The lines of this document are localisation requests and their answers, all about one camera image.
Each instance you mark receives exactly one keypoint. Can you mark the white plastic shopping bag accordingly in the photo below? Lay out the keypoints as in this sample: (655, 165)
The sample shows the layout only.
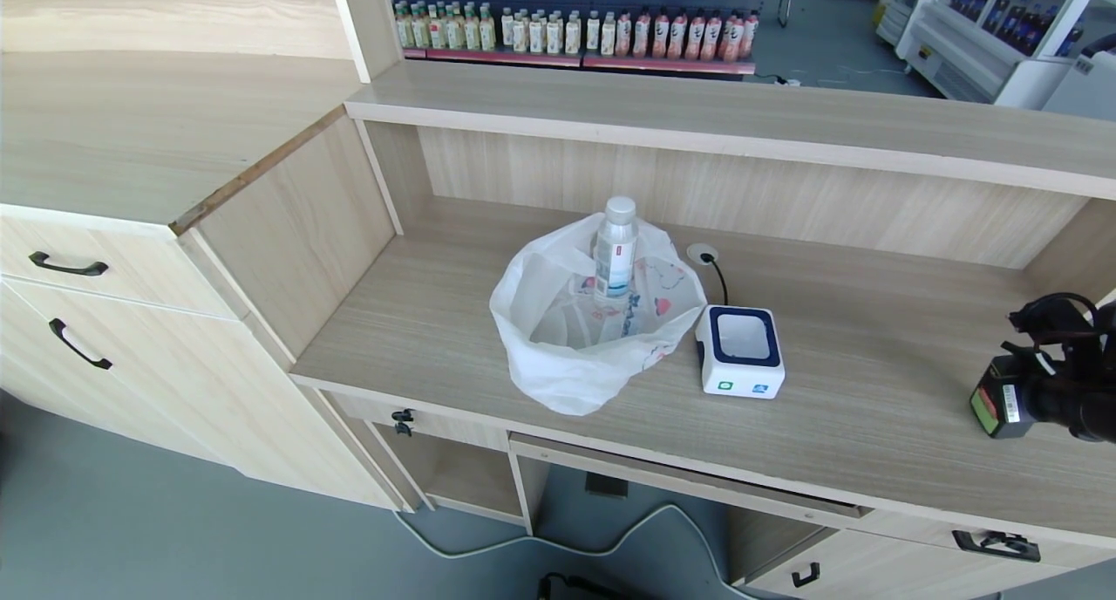
(567, 375)

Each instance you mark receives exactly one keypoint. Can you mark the row of dark bottles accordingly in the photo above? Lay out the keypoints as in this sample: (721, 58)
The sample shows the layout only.
(1016, 20)

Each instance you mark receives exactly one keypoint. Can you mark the wooden keyboard tray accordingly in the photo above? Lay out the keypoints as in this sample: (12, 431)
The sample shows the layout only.
(680, 479)

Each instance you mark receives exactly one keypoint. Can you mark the wooden counter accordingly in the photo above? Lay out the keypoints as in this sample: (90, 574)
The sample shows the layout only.
(872, 338)

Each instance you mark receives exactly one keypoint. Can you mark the white display fridge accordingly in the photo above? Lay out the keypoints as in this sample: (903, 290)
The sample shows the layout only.
(968, 68)

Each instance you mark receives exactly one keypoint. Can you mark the clear bottle with white cap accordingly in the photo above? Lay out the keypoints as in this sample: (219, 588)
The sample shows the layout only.
(615, 260)

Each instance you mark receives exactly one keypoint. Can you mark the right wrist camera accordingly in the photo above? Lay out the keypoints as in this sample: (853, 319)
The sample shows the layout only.
(1003, 401)

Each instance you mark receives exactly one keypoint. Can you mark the white barcode scanner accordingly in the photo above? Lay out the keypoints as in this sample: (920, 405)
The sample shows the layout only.
(742, 378)

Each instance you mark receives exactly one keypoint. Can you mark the small wooden drawer with lock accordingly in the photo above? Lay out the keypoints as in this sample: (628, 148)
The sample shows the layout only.
(458, 427)

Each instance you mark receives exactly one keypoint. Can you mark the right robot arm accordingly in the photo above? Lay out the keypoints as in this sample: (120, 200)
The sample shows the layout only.
(1085, 399)

